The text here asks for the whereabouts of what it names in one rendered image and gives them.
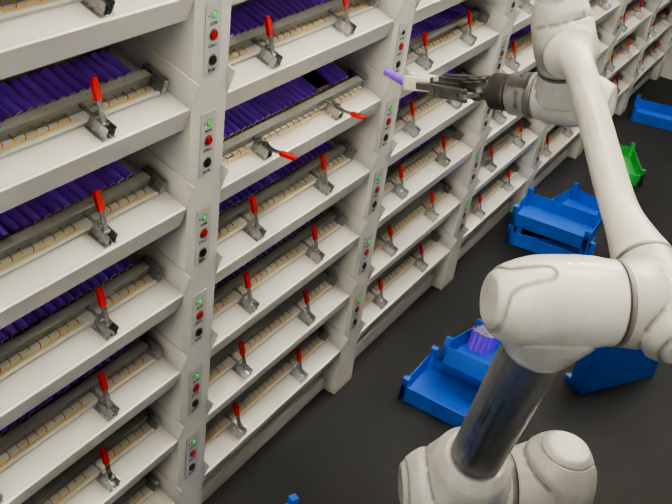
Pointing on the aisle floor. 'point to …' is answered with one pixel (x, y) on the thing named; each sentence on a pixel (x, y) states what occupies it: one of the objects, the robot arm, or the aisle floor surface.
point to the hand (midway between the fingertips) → (420, 82)
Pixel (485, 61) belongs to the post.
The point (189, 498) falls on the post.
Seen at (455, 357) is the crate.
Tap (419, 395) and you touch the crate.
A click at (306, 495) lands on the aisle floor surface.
